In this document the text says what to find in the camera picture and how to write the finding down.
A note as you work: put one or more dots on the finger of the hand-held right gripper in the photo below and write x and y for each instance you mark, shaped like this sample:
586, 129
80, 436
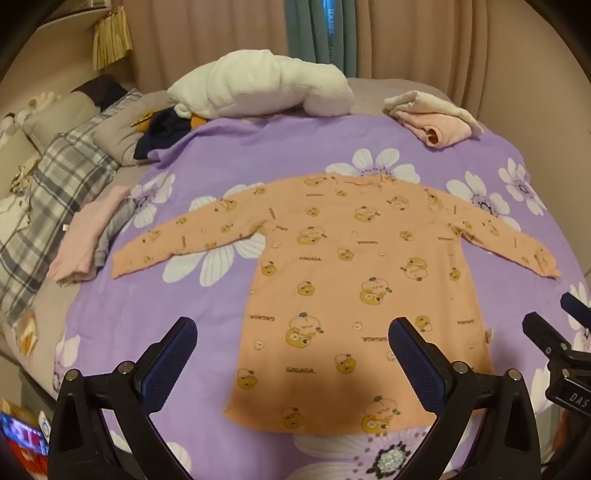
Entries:
545, 337
578, 309

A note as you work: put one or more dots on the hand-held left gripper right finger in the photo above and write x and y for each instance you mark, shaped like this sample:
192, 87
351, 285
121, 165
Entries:
415, 364

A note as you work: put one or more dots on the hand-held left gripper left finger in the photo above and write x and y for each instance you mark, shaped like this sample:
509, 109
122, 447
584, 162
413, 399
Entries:
171, 355

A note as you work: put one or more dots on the orange cartoon print shirt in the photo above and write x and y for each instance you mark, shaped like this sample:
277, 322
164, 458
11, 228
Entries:
323, 277

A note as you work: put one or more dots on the grey garment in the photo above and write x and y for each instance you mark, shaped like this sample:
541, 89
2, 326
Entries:
115, 228

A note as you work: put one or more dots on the pale pink garment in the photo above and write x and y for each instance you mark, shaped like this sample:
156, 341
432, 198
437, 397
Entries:
87, 230

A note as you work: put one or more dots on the colourful printed box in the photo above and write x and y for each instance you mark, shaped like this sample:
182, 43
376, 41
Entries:
21, 438

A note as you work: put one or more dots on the grey plaid pillow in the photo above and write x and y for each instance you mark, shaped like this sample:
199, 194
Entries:
55, 170

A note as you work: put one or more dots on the navy blue cloth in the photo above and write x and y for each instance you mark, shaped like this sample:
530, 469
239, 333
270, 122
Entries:
159, 134

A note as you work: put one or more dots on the purple floral blanket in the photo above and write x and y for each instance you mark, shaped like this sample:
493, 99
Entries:
258, 147

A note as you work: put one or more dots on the pink folded garment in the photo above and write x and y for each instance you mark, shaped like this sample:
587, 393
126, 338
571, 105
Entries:
443, 127

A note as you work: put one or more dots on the plain grey pillow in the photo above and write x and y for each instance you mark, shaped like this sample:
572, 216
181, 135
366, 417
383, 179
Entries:
117, 129

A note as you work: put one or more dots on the small orange plush piece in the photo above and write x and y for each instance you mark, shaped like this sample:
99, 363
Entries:
198, 122

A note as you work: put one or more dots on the gold hair clip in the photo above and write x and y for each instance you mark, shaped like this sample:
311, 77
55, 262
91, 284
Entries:
142, 119

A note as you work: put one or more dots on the cream folded garment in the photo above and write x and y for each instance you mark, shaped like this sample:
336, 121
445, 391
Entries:
429, 102

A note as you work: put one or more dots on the beige pillow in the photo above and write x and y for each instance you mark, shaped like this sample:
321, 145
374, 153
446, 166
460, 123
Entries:
60, 115

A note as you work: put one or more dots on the dark brown cloth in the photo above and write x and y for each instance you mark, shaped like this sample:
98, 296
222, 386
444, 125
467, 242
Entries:
104, 90

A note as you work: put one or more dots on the white plush blanket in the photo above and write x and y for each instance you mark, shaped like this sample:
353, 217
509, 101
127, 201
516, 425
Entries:
249, 87

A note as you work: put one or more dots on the plush toys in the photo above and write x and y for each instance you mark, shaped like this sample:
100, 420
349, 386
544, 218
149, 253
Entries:
27, 108

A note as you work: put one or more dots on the beige curtain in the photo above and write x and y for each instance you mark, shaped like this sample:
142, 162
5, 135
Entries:
212, 32

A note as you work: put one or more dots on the teal curtain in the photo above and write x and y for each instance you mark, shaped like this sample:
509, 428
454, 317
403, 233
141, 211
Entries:
314, 27

